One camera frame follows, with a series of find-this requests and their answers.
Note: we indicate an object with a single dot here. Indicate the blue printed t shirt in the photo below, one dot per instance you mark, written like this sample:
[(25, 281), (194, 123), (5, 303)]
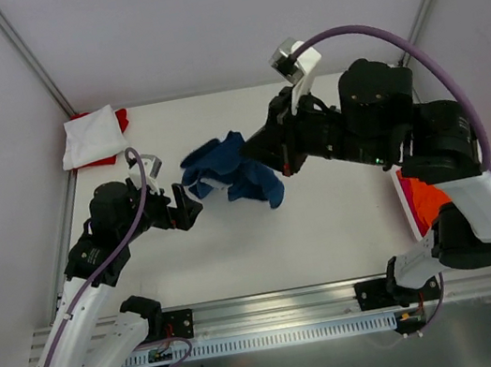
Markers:
[(218, 165)]

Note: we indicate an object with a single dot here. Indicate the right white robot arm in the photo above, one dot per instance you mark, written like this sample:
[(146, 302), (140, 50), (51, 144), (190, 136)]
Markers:
[(377, 123)]

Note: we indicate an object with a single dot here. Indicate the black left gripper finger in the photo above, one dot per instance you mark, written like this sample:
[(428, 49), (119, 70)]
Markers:
[(184, 218), (181, 199)]

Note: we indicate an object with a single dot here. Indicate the folded white t shirt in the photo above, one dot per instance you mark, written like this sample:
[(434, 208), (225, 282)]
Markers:
[(92, 136)]

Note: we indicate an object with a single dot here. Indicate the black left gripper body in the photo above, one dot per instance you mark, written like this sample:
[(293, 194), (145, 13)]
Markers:
[(173, 212)]

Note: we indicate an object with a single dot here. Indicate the white plastic basket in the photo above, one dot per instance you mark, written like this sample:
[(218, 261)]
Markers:
[(404, 208)]

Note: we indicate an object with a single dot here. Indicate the orange t shirt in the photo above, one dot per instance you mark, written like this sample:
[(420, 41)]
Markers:
[(428, 200)]

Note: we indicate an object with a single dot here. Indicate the white slotted cable duct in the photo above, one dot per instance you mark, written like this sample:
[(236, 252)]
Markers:
[(264, 340)]

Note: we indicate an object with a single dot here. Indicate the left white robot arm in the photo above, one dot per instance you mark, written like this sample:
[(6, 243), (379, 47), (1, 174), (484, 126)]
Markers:
[(119, 214)]

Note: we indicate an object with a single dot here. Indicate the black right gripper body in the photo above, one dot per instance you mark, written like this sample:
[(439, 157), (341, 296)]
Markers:
[(283, 137)]

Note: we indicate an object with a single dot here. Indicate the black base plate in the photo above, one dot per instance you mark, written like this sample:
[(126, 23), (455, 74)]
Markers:
[(377, 294), (177, 323)]

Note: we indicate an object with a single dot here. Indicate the aluminium mounting rail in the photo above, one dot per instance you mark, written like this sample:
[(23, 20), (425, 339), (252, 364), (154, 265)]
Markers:
[(310, 304)]

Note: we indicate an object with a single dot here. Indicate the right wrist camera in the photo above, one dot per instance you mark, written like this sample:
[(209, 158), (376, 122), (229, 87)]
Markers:
[(300, 73)]

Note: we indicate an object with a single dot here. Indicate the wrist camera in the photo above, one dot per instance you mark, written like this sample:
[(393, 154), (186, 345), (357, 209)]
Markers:
[(151, 166), (300, 73)]

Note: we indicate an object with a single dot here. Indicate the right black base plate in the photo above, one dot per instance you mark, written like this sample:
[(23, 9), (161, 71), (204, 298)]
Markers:
[(377, 294)]

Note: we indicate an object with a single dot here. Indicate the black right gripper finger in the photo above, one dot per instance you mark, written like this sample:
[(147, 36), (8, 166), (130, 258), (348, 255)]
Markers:
[(268, 147), (279, 110)]

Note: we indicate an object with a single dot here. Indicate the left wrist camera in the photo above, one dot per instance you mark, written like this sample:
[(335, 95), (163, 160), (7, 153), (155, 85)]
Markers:
[(151, 166)]

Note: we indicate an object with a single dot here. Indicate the folded red t shirt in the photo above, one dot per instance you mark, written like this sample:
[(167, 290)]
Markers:
[(122, 117)]

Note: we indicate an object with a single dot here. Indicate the left aluminium frame post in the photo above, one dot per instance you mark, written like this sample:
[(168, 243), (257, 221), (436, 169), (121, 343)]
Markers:
[(17, 43)]

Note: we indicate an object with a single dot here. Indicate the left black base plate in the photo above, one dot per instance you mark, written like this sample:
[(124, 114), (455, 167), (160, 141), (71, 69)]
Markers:
[(177, 323)]

